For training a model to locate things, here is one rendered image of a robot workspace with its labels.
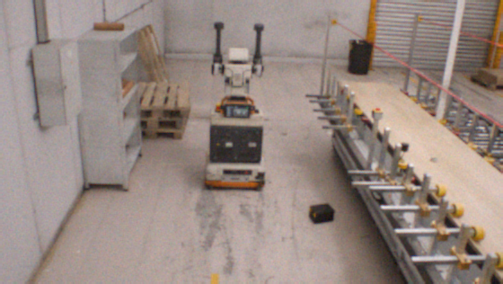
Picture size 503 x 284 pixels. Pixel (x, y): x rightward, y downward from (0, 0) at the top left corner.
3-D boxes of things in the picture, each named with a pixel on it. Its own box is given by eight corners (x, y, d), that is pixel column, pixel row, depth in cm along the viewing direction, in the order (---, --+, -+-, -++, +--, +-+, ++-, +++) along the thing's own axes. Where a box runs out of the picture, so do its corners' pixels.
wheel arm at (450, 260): (412, 266, 215) (413, 260, 214) (410, 261, 218) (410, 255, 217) (503, 263, 218) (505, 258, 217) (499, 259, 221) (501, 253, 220)
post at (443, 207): (425, 270, 253) (444, 199, 235) (422, 267, 257) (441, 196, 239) (430, 270, 254) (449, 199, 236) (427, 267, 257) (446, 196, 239)
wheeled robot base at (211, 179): (265, 190, 469) (266, 168, 459) (204, 188, 465) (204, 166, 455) (260, 162, 531) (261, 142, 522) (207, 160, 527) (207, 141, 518)
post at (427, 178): (410, 242, 276) (426, 174, 257) (409, 239, 279) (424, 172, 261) (416, 242, 276) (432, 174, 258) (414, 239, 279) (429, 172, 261)
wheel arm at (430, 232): (395, 237, 238) (397, 231, 237) (393, 234, 241) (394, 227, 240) (479, 235, 241) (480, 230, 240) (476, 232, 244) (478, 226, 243)
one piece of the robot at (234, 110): (254, 122, 451) (256, 105, 434) (219, 121, 449) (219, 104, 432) (254, 114, 458) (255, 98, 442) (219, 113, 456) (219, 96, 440)
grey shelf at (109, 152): (85, 190, 454) (70, 39, 396) (106, 154, 537) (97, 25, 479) (127, 191, 457) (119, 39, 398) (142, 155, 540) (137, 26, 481)
